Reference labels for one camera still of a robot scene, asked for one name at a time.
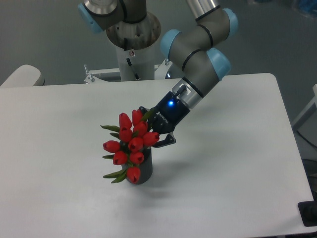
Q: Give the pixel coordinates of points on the red tulip bouquet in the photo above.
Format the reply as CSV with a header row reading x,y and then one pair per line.
x,y
136,132

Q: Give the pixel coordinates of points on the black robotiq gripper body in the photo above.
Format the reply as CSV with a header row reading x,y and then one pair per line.
x,y
167,114

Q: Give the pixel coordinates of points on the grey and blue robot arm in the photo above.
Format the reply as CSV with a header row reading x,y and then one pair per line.
x,y
193,52

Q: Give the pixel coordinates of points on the black box at table edge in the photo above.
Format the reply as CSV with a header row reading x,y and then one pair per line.
x,y
308,212

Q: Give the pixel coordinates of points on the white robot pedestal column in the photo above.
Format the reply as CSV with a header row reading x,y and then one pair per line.
x,y
135,47

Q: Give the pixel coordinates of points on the clear bin with blue items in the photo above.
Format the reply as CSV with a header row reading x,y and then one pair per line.
x,y
307,8

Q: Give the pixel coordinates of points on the white furniture frame right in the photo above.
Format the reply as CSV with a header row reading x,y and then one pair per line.
x,y
306,112

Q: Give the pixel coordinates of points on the white metal base frame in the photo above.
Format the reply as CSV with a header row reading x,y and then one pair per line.
x,y
113,74

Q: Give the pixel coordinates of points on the dark grey ribbed vase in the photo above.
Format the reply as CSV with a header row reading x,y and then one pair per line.
x,y
145,166

